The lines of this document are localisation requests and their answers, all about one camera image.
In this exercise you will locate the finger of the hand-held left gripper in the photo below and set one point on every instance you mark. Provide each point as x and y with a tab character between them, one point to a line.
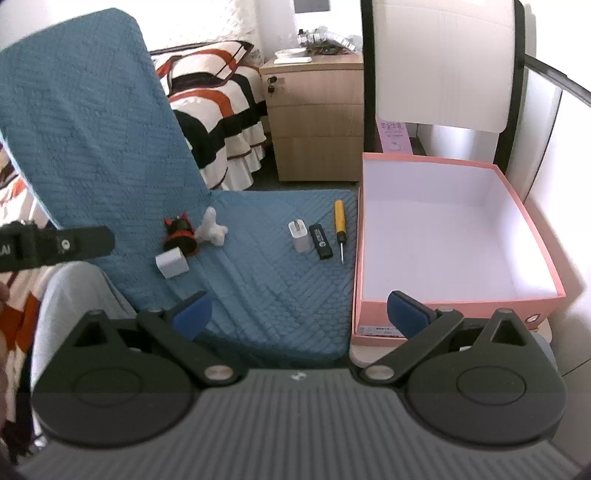
78	244

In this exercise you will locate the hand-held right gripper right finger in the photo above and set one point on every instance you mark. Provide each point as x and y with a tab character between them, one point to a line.
406	314

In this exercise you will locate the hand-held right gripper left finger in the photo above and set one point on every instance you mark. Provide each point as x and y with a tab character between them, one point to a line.
193	314

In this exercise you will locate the white cube charger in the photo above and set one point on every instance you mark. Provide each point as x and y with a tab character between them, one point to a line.
171	264

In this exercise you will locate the person's grey trouser leg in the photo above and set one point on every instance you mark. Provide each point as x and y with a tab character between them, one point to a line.
69	295

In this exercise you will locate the black cat figurine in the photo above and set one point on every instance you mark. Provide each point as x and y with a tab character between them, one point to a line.
181	233

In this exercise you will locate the white figurine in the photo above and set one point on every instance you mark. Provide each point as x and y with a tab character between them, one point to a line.
211	228

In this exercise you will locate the blue quilted mat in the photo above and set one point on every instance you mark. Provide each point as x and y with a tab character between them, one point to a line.
92	138

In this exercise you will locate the black usb stick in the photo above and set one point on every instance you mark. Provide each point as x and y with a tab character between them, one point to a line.
321	241

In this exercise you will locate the white plug charger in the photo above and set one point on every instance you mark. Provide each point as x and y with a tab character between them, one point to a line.
300	236

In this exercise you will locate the pink paper sheet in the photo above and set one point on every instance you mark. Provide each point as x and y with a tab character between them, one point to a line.
395	136

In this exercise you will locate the wooden nightstand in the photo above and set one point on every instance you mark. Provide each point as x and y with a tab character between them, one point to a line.
318	115

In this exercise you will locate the keys in nightstand lock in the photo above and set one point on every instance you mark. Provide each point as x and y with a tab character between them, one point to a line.
272	85

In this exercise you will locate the white quilted headboard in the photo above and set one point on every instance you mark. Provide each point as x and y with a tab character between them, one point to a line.
244	27

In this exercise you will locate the white tray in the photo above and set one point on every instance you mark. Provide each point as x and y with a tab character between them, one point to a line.
292	56

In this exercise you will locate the group of small glass jars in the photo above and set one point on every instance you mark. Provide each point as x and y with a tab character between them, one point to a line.
330	40

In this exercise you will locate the white chair with black frame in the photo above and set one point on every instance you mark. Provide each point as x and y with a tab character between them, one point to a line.
443	60

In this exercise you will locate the black curved metal rail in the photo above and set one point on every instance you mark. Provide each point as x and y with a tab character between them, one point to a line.
554	78

